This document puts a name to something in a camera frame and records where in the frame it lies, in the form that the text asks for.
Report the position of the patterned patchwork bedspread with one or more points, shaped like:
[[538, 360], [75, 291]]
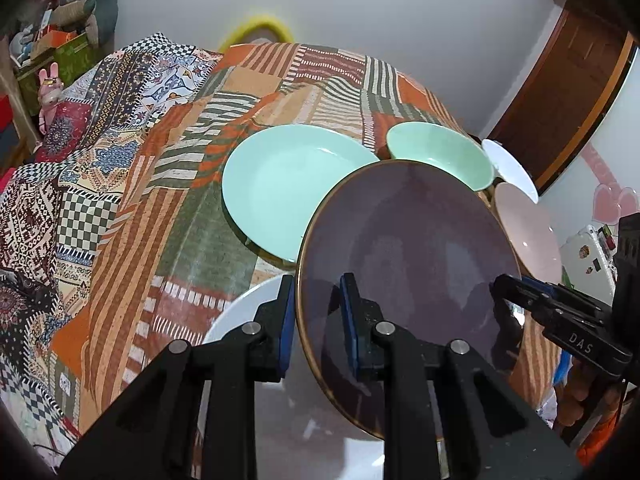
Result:
[[56, 210]]

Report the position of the striped patchwork tablecloth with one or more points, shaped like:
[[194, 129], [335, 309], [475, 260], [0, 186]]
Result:
[[171, 262]]

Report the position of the brown wooden door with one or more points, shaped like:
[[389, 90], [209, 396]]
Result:
[[571, 86]]

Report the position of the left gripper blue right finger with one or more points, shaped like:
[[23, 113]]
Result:
[[360, 316]]

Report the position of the pink heart wall decoration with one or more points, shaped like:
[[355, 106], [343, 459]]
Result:
[[610, 201]]

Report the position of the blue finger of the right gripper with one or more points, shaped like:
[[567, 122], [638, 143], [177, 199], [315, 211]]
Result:
[[527, 293]]

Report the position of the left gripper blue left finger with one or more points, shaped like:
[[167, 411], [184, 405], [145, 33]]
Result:
[[277, 326]]

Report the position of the green bowl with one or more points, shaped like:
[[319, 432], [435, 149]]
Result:
[[443, 148]]

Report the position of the white plate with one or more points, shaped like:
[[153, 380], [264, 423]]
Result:
[[300, 435]]

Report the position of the mint green plate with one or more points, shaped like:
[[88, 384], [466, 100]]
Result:
[[274, 181]]

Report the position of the dark purple plate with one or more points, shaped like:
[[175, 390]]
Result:
[[426, 249]]

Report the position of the white sticker suitcase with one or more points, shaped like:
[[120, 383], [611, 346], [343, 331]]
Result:
[[586, 267]]

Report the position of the yellow fuzzy chair back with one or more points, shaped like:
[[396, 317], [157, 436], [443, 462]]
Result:
[[263, 27]]

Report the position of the pink rabbit plush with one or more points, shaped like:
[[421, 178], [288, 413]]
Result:
[[49, 92]]

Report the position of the pink bowl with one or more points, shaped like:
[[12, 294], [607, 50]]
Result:
[[528, 229]]

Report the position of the white bowl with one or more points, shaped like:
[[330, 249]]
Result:
[[509, 168]]

